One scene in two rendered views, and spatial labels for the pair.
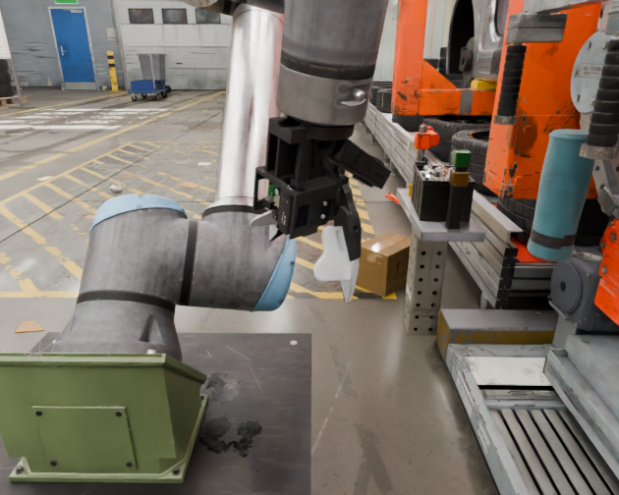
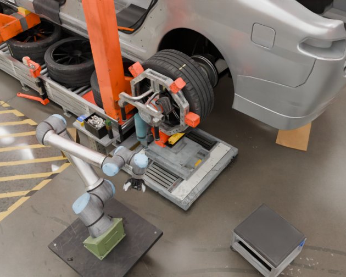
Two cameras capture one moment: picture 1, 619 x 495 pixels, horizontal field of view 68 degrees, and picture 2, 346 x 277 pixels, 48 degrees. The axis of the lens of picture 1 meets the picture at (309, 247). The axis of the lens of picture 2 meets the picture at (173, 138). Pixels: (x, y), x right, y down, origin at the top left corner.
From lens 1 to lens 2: 2.38 m
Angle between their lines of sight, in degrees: 47
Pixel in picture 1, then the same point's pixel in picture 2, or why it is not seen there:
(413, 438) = (131, 194)
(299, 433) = (131, 212)
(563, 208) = (143, 131)
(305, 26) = (141, 171)
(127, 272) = (98, 212)
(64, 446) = (109, 245)
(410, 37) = not seen: outside the picture
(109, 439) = (115, 238)
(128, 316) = (105, 219)
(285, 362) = (110, 203)
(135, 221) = (90, 203)
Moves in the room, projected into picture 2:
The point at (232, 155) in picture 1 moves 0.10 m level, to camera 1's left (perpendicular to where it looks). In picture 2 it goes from (87, 174) to (77, 183)
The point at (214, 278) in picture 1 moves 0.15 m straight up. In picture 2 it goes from (106, 200) to (103, 188)
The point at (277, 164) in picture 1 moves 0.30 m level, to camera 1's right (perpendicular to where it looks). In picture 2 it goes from (137, 184) to (165, 156)
